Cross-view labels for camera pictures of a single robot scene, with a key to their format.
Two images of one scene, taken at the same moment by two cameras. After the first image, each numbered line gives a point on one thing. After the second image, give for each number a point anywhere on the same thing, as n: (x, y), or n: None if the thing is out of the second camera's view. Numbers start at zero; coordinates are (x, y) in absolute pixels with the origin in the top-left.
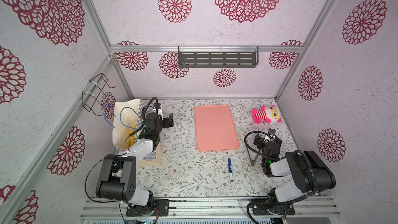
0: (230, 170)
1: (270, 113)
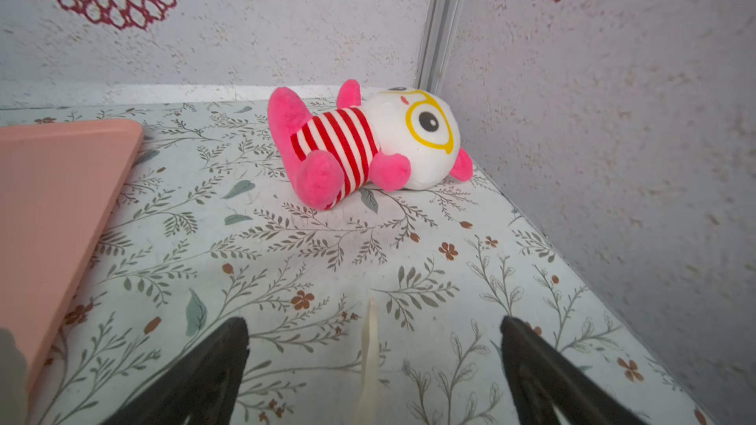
0: None
1: (401, 137)
